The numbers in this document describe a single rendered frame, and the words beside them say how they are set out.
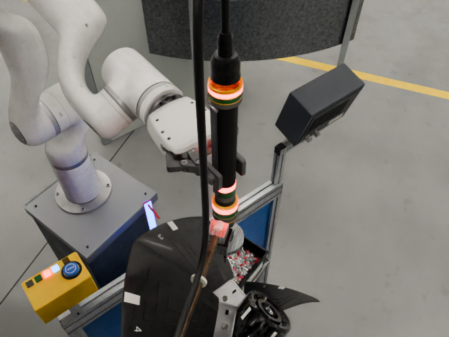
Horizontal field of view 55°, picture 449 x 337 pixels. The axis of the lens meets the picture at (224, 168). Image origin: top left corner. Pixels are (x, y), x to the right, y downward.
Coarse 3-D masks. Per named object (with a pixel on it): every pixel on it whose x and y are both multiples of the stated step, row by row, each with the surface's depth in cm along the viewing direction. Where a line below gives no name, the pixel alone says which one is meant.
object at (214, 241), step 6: (210, 240) 68; (216, 240) 69; (210, 246) 68; (210, 252) 67; (210, 258) 67; (204, 264) 66; (204, 270) 65; (204, 276) 65; (198, 288) 63; (198, 294) 63; (192, 306) 61; (192, 312) 61; (186, 324) 60; (180, 336) 59
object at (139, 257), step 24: (144, 264) 79; (168, 264) 83; (144, 288) 77; (168, 288) 80; (144, 312) 74; (168, 312) 78; (216, 312) 87; (144, 336) 73; (168, 336) 77; (192, 336) 82
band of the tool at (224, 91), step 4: (208, 80) 52; (240, 80) 53; (208, 84) 51; (212, 84) 54; (216, 84) 55; (240, 84) 51; (212, 88) 51; (220, 88) 55; (224, 88) 55; (228, 88) 55; (232, 88) 55; (236, 88) 51; (240, 88) 51; (216, 92) 51; (220, 92) 51; (224, 92) 50; (228, 92) 50; (232, 92) 51; (212, 96) 52; (220, 104) 52; (224, 104) 52; (228, 104) 52
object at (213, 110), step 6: (210, 108) 54; (210, 114) 55; (216, 114) 54; (210, 120) 56; (216, 120) 55; (210, 126) 56; (216, 126) 55; (216, 132) 56; (216, 138) 57; (216, 144) 58; (216, 150) 59; (216, 156) 60; (216, 162) 61; (216, 168) 62; (216, 192) 66
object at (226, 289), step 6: (228, 282) 103; (234, 282) 102; (222, 288) 102; (228, 288) 102; (234, 288) 102; (240, 288) 102; (216, 294) 101; (222, 294) 101; (228, 294) 101; (234, 294) 101; (240, 294) 101; (228, 300) 100; (234, 300) 100; (240, 300) 100
